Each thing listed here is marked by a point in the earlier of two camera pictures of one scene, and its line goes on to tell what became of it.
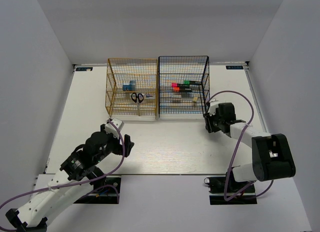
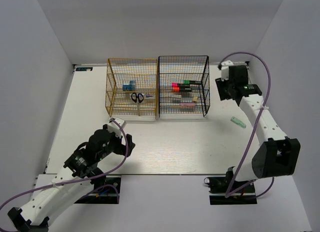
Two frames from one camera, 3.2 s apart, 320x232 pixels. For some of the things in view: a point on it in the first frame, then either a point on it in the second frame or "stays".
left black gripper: (128, 144) stays
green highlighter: (192, 82) stays
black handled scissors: (137, 99) stays
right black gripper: (208, 119) → (220, 85)
